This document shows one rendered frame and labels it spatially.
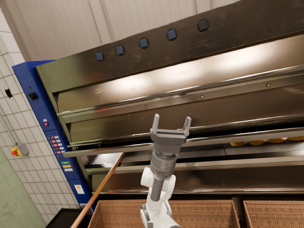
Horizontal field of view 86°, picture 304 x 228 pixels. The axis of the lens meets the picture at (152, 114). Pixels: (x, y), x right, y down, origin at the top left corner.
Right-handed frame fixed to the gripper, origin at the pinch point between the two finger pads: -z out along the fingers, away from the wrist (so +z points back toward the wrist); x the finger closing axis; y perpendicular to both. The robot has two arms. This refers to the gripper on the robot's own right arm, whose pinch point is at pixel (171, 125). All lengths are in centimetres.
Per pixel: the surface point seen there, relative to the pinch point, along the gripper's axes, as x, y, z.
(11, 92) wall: 102, 106, 29
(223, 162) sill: -58, 35, 42
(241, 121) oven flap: -55, 30, 8
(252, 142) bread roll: -81, 40, 28
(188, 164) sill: -38, 44, 51
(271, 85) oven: -64, 29, -15
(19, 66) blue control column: 88, 96, 5
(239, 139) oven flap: -50, 21, 16
